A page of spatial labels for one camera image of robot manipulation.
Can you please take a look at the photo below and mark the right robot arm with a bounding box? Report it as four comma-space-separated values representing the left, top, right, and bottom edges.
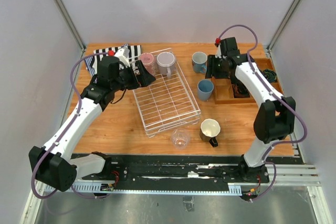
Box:
205, 37, 296, 182

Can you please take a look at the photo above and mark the dark coiled item right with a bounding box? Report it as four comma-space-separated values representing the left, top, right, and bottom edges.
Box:
262, 69, 277, 83

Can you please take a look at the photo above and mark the black white-lined mug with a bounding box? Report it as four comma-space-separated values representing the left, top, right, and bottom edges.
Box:
199, 119, 221, 147

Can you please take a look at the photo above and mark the white wire dish rack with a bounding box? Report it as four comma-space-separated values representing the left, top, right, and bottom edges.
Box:
133, 61, 201, 137

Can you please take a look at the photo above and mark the pink ghost mug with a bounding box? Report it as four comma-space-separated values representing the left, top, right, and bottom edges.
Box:
139, 52, 156, 76

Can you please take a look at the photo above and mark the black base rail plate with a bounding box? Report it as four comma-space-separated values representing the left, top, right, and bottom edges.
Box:
81, 153, 270, 193

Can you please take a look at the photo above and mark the lilac grey mug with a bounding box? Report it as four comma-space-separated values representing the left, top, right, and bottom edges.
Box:
156, 52, 176, 79

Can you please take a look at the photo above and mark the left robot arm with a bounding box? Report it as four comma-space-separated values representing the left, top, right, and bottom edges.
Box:
28, 56, 156, 192

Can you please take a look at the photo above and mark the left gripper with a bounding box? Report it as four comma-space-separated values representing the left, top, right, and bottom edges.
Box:
111, 60, 155, 92

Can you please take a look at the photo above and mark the wooden compartment tray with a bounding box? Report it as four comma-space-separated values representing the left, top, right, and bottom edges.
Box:
212, 58, 283, 104

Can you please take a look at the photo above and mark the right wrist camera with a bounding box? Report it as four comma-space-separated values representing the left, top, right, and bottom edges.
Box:
215, 38, 223, 59

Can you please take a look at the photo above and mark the plain blue cup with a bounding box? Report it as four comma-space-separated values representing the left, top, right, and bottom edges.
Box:
197, 79, 214, 101

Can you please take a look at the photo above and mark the grey slotted cable duct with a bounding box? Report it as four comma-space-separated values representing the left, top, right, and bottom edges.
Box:
44, 183, 242, 196

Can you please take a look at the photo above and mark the clear glass cup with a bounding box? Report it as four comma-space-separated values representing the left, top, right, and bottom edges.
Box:
171, 128, 191, 149

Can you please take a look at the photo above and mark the blue floral mug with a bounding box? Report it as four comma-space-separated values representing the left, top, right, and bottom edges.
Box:
192, 52, 207, 73

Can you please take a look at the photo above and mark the black white striped cloth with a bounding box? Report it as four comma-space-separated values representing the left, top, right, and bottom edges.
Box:
93, 44, 142, 61

